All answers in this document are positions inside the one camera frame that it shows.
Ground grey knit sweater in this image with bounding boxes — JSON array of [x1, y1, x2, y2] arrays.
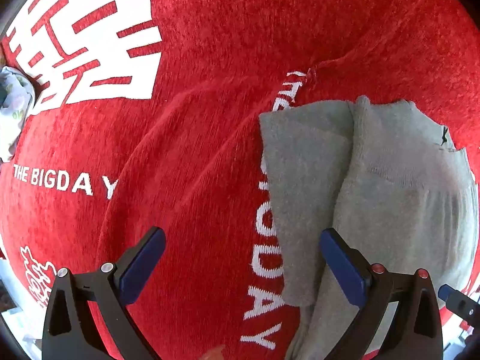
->
[[259, 96, 479, 359]]

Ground white floral cloth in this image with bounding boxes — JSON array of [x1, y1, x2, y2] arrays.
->
[[0, 66, 36, 163]]

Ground red printed blanket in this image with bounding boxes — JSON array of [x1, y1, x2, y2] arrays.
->
[[1, 0, 479, 359]]

